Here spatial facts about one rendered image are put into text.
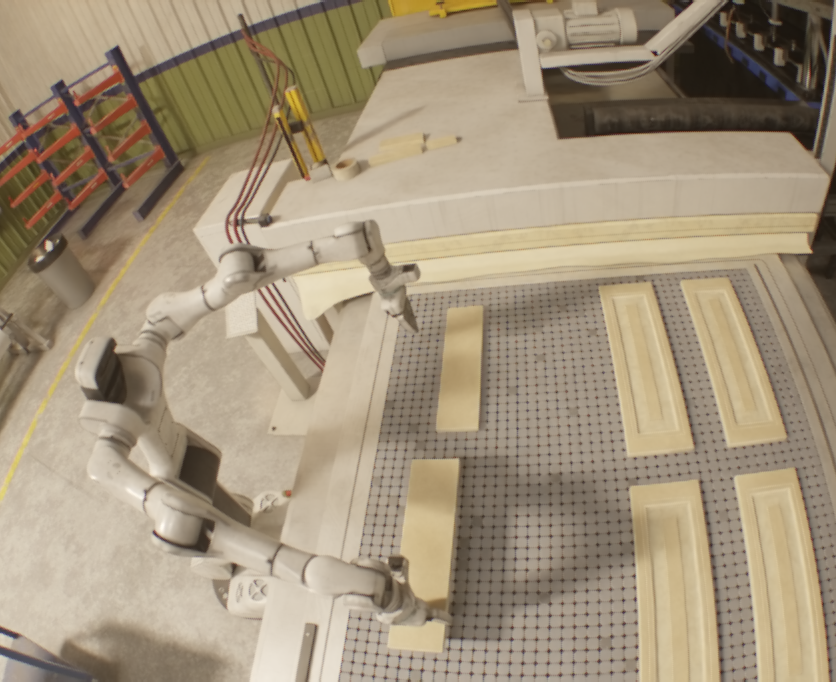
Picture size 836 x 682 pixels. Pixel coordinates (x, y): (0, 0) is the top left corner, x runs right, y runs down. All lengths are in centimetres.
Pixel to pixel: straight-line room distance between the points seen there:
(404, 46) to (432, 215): 227
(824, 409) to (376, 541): 138
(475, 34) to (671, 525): 336
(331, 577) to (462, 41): 356
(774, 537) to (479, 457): 85
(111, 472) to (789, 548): 157
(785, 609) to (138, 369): 170
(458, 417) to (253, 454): 164
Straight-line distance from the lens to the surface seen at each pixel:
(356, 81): 630
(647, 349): 161
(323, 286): 208
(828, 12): 228
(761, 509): 143
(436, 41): 386
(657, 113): 247
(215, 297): 124
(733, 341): 169
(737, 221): 203
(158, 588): 292
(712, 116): 256
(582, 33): 239
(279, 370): 271
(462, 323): 171
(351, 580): 82
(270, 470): 277
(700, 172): 186
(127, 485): 105
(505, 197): 176
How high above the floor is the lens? 212
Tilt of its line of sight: 47 degrees down
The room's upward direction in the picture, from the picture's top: 20 degrees counter-clockwise
